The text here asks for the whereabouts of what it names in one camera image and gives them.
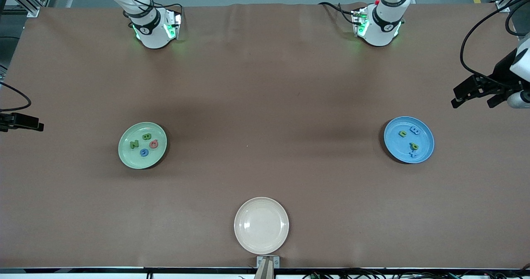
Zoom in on blue plate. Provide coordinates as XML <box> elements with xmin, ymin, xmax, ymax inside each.
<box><xmin>383</xmin><ymin>116</ymin><xmax>435</xmax><ymax>164</ymax></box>

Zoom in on light green plate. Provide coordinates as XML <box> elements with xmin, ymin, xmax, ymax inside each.
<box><xmin>118</xmin><ymin>122</ymin><xmax>168</xmax><ymax>170</ymax></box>

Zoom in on brown table cover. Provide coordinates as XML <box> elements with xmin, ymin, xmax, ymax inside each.
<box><xmin>0</xmin><ymin>2</ymin><xmax>530</xmax><ymax>269</ymax></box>

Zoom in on beige plate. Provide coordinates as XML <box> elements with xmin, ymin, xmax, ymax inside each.
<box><xmin>234</xmin><ymin>197</ymin><xmax>289</xmax><ymax>255</ymax></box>

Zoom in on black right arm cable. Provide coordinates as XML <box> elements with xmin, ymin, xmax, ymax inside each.
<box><xmin>0</xmin><ymin>82</ymin><xmax>32</xmax><ymax>113</ymax></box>

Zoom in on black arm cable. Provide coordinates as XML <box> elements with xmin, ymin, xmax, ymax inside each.
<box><xmin>0</xmin><ymin>82</ymin><xmax>32</xmax><ymax>113</ymax></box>
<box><xmin>460</xmin><ymin>0</ymin><xmax>530</xmax><ymax>89</ymax></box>

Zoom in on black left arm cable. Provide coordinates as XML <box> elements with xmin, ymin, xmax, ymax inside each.
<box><xmin>460</xmin><ymin>0</ymin><xmax>530</xmax><ymax>89</ymax></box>

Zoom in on black base cable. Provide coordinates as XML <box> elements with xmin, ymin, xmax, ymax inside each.
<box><xmin>120</xmin><ymin>0</ymin><xmax>185</xmax><ymax>27</ymax></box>
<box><xmin>318</xmin><ymin>2</ymin><xmax>357</xmax><ymax>25</ymax></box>

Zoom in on grey metal bracket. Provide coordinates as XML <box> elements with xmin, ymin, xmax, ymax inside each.
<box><xmin>256</xmin><ymin>255</ymin><xmax>280</xmax><ymax>269</ymax></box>

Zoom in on beige post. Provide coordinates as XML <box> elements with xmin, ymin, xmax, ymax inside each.
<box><xmin>253</xmin><ymin>257</ymin><xmax>275</xmax><ymax>279</ymax></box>

